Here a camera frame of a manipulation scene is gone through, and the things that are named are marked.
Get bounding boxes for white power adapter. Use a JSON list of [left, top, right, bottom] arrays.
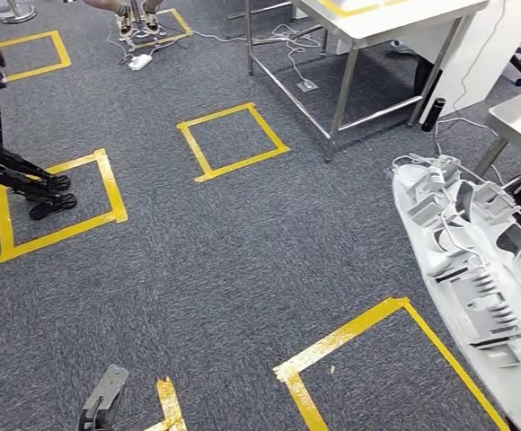
[[128, 53, 153, 72]]

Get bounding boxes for white cable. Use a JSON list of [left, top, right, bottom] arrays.
[[436, 116, 506, 186]]

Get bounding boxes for chrome stanchion base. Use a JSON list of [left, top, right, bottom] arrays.
[[0, 0, 37, 25]]

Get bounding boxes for white office desk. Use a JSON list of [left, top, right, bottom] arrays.
[[399, 0, 521, 124]]

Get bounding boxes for white tangled cables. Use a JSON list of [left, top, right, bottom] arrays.
[[193, 23, 326, 82]]

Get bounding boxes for person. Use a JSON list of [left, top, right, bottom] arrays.
[[83, 0, 163, 38]]

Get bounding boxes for stainless steel table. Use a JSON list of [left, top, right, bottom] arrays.
[[222, 0, 491, 163]]

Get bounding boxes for black bottle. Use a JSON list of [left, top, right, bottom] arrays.
[[421, 97, 446, 133]]

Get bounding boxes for grey plastic wheel hubcap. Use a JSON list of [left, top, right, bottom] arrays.
[[390, 154, 521, 431]]

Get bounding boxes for dark left robot hand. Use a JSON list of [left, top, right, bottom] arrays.
[[77, 364, 131, 431]]

